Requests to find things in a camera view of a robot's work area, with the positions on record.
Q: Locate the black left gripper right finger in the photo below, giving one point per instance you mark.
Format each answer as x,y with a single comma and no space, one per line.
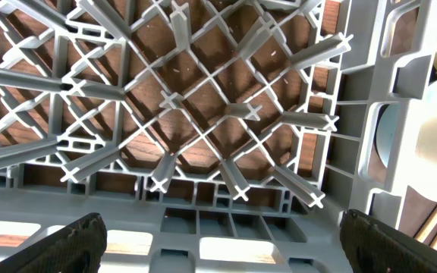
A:
373,246

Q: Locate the wooden chopstick upper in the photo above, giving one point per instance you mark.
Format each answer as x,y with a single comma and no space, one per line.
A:
427,227

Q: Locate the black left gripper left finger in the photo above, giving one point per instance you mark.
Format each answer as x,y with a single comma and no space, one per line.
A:
77,247

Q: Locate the light blue saucer plate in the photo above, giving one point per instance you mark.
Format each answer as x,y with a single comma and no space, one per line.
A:
385,131

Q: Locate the grey plastic dishwasher rack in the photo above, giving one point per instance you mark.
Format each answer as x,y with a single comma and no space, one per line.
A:
211,136

